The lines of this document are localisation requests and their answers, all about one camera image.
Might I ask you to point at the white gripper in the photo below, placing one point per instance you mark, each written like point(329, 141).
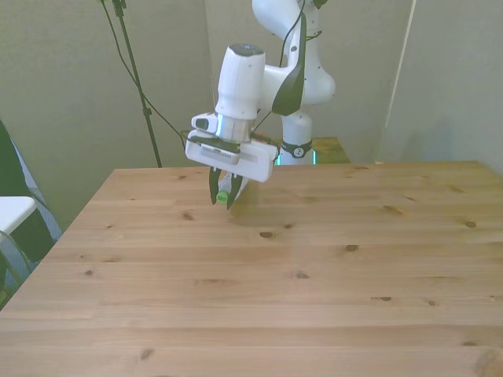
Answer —
point(257, 163)

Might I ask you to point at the clear bottle with green cap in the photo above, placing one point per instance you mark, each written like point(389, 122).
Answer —
point(222, 197)

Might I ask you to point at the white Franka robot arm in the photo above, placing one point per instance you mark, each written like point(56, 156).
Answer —
point(239, 78)

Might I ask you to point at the white chair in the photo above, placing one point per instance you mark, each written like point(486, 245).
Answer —
point(13, 210)

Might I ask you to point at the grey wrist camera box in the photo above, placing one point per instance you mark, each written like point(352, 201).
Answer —
point(220, 153)

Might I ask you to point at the black camera stand pole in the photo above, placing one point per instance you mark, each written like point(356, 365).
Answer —
point(147, 112)

